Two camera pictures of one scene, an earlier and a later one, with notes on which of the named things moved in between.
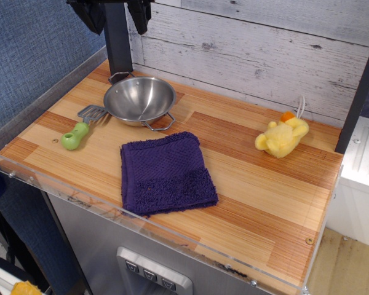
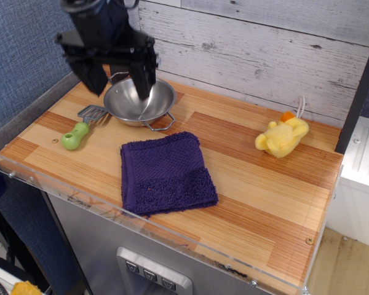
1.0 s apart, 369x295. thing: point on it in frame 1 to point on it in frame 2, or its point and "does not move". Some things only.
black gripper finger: (141, 12) to (104, 31)
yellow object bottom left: (25, 288) does not move
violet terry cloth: (165, 174) does not move
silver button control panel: (136, 275) does not move
